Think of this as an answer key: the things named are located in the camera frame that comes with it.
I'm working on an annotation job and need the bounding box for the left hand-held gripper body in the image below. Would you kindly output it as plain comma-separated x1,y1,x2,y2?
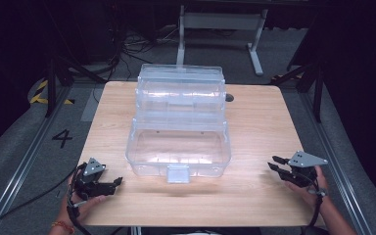
71,157,118,199

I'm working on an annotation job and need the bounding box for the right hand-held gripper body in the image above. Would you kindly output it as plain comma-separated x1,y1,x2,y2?
287,150,329,189

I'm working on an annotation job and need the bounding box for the clear plastic storage box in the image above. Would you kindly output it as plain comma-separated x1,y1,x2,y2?
124,63,233,184

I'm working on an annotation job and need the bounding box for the person's right hand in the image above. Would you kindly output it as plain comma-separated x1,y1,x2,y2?
283,164,332,210

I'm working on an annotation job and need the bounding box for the person's left hand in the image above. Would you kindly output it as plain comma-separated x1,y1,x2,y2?
56,172,107,229

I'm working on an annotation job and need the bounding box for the black metal stand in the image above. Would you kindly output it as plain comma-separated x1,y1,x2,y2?
270,58,328,124
43,57,108,118

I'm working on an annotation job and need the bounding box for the grey metal floor rail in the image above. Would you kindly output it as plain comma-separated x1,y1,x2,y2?
298,91,375,235
0,85,73,235

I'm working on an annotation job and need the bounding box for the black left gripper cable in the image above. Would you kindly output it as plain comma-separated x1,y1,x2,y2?
66,163,94,235

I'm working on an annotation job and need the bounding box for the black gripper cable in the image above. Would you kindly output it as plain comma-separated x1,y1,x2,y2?
302,169,329,229
66,163,94,235

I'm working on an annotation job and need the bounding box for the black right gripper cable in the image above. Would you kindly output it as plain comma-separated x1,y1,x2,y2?
302,169,329,229

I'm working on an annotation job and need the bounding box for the orange beaded bracelet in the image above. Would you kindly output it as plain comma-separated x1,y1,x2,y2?
51,220,76,235

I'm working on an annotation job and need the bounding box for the long black floor cable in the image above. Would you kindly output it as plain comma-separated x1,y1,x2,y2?
0,169,76,235

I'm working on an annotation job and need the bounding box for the tangle of black floor cables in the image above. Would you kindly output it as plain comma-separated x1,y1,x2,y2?
106,25,188,83

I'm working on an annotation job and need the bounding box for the grey metal desk frame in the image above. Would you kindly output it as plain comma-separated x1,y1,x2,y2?
174,4,269,77

